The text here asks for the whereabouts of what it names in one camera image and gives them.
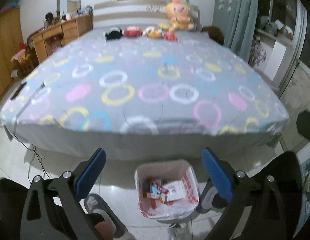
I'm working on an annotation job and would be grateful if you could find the red white ointment box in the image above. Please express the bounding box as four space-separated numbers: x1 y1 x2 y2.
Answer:
147 178 169 203

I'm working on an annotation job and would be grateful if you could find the white tray box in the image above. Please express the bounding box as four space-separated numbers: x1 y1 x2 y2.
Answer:
163 180 186 202

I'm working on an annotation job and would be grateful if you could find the black teal slim box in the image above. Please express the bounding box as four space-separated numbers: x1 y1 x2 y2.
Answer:
142 179 152 197

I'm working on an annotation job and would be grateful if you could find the trash bin with white bag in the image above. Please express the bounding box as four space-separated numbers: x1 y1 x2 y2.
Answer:
134 160 199 221

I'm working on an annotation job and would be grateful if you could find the grey slipper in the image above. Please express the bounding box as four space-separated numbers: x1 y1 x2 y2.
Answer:
84 193 135 239
196 179 228 214

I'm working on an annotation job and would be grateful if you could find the bed with circle-pattern sheet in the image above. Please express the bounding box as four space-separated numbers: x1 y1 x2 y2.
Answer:
0 29 290 161

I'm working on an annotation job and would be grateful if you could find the black smartphone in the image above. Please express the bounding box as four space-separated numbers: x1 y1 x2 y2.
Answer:
10 81 27 100

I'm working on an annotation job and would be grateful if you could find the brown plush by curtain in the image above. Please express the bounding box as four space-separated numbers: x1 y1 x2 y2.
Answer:
201 26 224 46

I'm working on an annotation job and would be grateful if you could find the wooden chair with clothes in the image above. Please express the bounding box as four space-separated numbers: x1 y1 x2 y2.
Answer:
11 42 37 79

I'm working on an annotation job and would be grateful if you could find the green curtain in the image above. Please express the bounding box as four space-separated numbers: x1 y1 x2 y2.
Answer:
212 0 259 61

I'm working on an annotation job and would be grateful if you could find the wooden desk with drawers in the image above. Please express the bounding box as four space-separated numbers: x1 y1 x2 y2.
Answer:
30 14 93 63

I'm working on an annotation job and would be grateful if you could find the black and white plush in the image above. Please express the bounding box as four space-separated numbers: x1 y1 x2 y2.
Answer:
103 28 123 41

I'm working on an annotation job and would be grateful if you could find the small red plush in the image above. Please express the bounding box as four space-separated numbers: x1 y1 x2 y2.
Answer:
164 30 178 42

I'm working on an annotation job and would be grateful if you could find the red round plush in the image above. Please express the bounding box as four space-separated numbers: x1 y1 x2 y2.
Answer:
123 26 143 38

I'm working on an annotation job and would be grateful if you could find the yellow bee plush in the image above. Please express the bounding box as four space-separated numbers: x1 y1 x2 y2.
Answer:
143 27 163 39

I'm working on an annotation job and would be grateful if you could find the wooden wardrobe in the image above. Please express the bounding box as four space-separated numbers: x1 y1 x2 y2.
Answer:
0 7 24 100

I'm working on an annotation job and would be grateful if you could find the small yellow-green plush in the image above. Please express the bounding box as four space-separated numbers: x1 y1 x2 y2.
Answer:
157 23 171 31

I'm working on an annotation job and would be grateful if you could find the large yellow pig plush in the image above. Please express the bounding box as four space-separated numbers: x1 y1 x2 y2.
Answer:
165 1 195 31

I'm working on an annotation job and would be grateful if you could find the striped wooden headboard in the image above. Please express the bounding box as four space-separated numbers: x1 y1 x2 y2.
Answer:
92 0 201 30

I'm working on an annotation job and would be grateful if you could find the black charging cable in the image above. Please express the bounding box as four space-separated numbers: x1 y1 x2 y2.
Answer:
4 84 52 181

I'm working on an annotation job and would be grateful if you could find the wall mirror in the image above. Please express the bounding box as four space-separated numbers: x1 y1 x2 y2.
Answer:
55 0 82 18

